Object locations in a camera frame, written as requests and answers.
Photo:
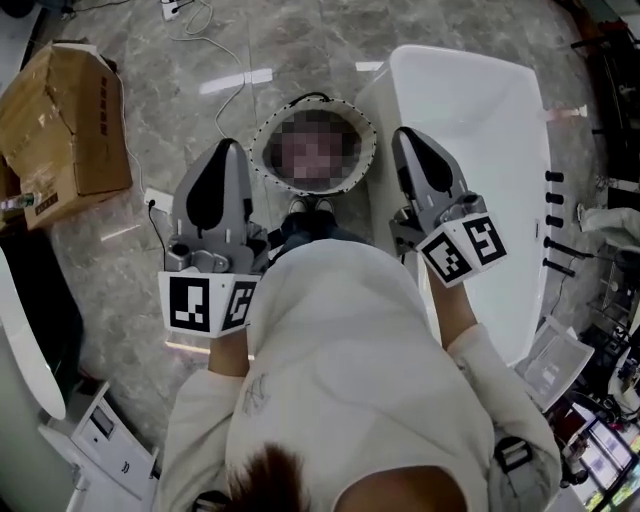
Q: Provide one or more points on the white ceramic fixture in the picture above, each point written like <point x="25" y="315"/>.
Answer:
<point x="25" y="340"/>

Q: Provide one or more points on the person's leg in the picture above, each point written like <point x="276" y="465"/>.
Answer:
<point x="330" y="227"/>
<point x="297" y="227"/>

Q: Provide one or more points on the black bathtub knob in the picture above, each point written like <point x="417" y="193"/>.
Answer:
<point x="554" y="221"/>
<point x="554" y="177"/>
<point x="554" y="198"/>

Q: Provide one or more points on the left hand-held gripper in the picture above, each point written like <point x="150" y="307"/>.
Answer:
<point x="187" y="305"/>

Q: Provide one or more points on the person's right shoe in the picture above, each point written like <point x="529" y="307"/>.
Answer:
<point x="325" y="205"/>

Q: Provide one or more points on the person's left forearm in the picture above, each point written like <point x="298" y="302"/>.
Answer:
<point x="227" y="352"/>

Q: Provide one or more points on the pink cloth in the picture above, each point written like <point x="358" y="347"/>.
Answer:
<point x="315" y="150"/>

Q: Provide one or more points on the green plastic bottle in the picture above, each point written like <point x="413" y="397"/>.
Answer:
<point x="22" y="202"/>

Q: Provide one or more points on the white sweatshirt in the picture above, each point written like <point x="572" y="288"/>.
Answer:
<point x="350" y="350"/>

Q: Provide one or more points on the black floor mat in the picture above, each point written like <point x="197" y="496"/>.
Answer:
<point x="60" y="300"/>

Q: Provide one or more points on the white power strip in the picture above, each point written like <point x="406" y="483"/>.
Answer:
<point x="171" y="9"/>

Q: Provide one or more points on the person's left shoe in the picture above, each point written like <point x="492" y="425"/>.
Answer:
<point x="299" y="205"/>

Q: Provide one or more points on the white bathtub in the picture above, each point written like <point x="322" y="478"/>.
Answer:
<point x="470" y="150"/>

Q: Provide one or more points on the person's shoe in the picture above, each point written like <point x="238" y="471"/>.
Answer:
<point x="299" y="205"/>
<point x="325" y="205"/>

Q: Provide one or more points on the person's left leg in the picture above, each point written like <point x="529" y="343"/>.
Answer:
<point x="297" y="227"/>

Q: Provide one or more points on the large taped cardboard box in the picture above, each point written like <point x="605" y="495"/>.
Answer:
<point x="85" y="140"/>

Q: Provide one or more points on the round laundry basket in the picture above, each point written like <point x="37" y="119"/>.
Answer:
<point x="259" y="155"/>

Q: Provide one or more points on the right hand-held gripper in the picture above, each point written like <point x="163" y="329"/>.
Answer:
<point x="480" y="240"/>

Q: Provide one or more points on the person's right forearm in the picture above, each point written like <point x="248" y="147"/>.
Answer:
<point x="452" y="310"/>

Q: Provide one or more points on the white appliance with panel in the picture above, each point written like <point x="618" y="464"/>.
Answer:
<point x="100" y="440"/>

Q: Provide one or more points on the person's right leg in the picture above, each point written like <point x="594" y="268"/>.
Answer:
<point x="330" y="227"/>

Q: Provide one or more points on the computer monitor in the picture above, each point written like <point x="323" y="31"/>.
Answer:
<point x="607" y="450"/>

